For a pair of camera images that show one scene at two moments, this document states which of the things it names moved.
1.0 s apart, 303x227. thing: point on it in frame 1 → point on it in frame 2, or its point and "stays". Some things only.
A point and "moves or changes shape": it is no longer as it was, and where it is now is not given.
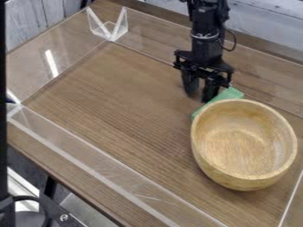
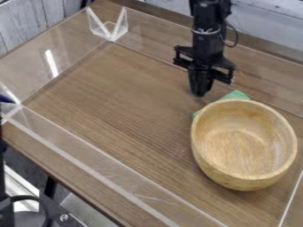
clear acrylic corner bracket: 110,30 stays
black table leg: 50,187 stays
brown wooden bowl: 245,144 stays
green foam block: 226,94 moves or changes shape
